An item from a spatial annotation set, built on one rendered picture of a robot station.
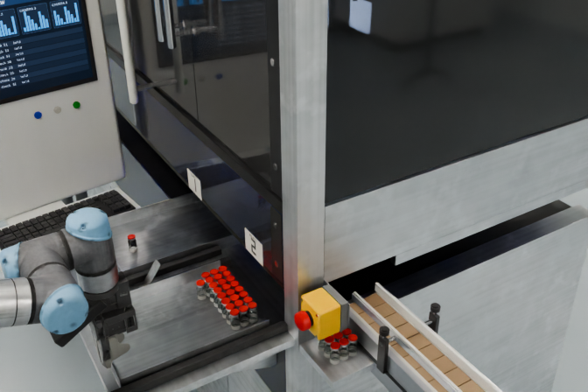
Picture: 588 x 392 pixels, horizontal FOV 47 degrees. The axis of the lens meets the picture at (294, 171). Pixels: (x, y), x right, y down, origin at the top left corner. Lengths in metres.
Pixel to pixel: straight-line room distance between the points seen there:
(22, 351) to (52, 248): 1.76
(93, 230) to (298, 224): 0.39
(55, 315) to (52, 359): 1.78
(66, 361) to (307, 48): 1.98
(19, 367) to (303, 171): 1.88
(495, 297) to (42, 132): 1.40
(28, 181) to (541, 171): 1.48
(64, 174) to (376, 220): 1.14
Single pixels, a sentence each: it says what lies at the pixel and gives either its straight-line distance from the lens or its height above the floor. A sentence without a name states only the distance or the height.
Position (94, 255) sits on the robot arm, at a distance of 1.27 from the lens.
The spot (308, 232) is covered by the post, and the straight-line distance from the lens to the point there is 1.35.
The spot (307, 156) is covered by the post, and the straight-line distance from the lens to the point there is 1.26.
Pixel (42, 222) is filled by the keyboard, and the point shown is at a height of 0.83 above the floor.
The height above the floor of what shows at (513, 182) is 1.10.
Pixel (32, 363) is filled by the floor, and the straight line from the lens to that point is 2.91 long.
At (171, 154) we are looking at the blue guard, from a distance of 1.94.
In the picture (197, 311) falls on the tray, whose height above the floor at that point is 0.88.
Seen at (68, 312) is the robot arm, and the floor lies 1.22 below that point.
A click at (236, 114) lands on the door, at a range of 1.47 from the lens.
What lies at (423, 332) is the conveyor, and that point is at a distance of 1.45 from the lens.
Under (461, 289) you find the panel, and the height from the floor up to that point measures 0.82.
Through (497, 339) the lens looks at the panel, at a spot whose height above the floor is 0.56.
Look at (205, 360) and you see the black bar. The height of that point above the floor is 0.90.
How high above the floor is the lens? 1.92
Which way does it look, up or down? 29 degrees down
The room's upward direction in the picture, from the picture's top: 1 degrees counter-clockwise
